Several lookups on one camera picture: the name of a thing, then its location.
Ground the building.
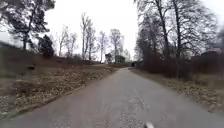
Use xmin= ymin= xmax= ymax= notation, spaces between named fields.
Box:
xmin=104 ymin=52 xmax=127 ymax=65

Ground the grey asphalt path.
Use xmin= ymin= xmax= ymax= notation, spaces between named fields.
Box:
xmin=0 ymin=67 xmax=224 ymax=128

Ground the row of bare trees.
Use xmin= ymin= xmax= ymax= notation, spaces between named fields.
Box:
xmin=54 ymin=13 xmax=133 ymax=64

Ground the leaf-strewn grass verge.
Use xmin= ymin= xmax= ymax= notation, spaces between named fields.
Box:
xmin=0 ymin=63 xmax=129 ymax=119
xmin=129 ymin=68 xmax=224 ymax=114

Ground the small dark conifer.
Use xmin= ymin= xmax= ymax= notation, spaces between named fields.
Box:
xmin=37 ymin=34 xmax=55 ymax=58

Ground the stand of bare trees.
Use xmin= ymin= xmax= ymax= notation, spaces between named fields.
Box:
xmin=133 ymin=0 xmax=224 ymax=68

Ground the robot's own part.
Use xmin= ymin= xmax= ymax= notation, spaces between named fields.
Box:
xmin=144 ymin=121 xmax=156 ymax=128

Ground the tall pine tree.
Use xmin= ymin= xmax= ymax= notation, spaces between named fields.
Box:
xmin=0 ymin=0 xmax=57 ymax=51

